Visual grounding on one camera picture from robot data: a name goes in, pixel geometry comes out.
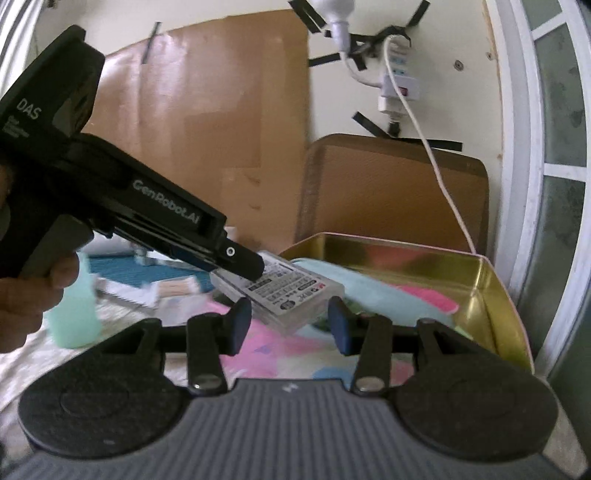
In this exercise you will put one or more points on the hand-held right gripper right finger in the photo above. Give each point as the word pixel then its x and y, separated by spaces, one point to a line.
pixel 339 327

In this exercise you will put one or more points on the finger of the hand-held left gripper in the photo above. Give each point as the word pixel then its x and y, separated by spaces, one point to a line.
pixel 240 263

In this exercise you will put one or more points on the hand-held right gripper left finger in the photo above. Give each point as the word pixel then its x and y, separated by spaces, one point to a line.
pixel 240 327

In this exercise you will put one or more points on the clear labelled swab box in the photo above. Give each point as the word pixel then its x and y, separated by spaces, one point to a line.
pixel 295 297

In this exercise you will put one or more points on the teal cloth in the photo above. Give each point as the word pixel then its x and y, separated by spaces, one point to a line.
pixel 369 281

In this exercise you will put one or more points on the pink tin box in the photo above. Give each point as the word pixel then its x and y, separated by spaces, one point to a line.
pixel 485 300

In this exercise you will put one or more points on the person's left hand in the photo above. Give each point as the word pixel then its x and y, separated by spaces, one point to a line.
pixel 27 309

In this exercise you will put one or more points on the pink white pad packet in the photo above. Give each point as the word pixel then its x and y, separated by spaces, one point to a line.
pixel 178 286

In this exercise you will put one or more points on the green plastic cup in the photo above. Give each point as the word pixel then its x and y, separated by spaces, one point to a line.
pixel 74 318

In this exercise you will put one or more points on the brown chair back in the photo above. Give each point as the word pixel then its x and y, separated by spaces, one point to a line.
pixel 392 194

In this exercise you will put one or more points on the brown cardboard sheet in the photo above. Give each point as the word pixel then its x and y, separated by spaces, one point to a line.
pixel 231 115

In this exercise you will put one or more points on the long black tape strip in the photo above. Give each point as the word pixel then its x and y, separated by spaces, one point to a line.
pixel 415 142

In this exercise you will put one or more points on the white power strip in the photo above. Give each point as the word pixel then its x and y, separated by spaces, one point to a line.
pixel 399 83

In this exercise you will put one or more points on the white plug adapter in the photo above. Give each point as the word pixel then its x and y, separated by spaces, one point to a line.
pixel 334 18

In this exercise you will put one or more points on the white window frame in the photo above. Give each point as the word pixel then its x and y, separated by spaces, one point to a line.
pixel 531 184

